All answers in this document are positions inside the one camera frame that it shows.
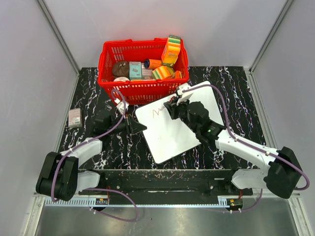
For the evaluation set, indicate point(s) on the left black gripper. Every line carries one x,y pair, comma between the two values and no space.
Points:
132,126

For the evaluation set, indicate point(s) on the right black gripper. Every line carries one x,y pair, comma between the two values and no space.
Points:
173,107

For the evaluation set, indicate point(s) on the white whiteboard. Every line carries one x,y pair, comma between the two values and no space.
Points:
167,138

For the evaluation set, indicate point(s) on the red capped whiteboard marker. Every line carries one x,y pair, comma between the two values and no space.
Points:
171,103

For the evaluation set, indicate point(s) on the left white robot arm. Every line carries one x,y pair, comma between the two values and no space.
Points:
60,178

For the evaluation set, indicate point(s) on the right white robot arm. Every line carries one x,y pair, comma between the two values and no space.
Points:
277,170

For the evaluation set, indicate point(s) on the red plastic shopping basket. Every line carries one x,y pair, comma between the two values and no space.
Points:
139,92

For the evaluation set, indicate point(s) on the orange snack packet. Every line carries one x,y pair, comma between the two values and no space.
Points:
177,75

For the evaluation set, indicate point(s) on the yellow green sponge pack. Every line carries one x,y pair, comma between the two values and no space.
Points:
162,72

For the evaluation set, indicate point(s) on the orange blue can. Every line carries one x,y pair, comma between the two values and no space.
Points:
152,63

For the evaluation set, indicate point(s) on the white round lid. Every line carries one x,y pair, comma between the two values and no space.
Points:
121,79

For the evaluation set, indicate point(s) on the teal small box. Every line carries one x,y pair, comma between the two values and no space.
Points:
135,70

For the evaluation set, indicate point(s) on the orange juice carton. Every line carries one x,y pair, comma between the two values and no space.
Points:
171,51

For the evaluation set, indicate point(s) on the brown chocolate muffin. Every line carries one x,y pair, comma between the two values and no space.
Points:
121,69

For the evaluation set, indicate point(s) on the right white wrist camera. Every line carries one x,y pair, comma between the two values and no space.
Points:
182,94

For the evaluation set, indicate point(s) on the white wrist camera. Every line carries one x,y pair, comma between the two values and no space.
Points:
121,106
182,94

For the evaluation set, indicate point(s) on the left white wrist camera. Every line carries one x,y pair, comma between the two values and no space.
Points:
121,106

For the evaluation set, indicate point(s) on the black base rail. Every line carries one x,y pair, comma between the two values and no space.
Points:
171,187

